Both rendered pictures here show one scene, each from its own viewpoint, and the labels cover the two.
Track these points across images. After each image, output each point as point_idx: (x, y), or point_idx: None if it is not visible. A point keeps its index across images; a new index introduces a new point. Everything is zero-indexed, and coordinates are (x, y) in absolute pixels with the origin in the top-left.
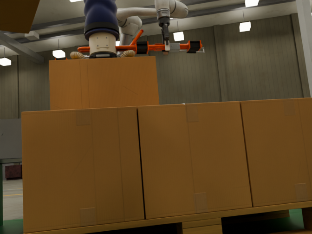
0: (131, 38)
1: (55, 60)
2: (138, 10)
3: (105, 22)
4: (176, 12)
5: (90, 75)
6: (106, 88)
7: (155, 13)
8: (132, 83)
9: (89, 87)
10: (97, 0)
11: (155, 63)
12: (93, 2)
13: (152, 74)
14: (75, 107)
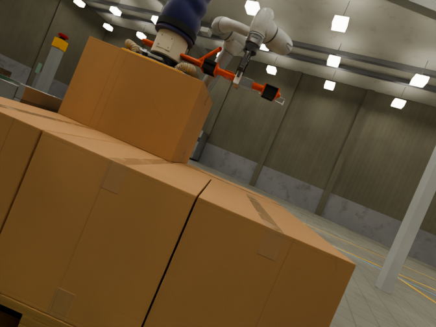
0: (230, 58)
1: (96, 38)
2: (240, 26)
3: (177, 20)
4: (273, 43)
5: (122, 72)
6: (132, 94)
7: None
8: (162, 101)
9: (116, 84)
10: None
11: (199, 90)
12: None
13: (189, 102)
14: (92, 99)
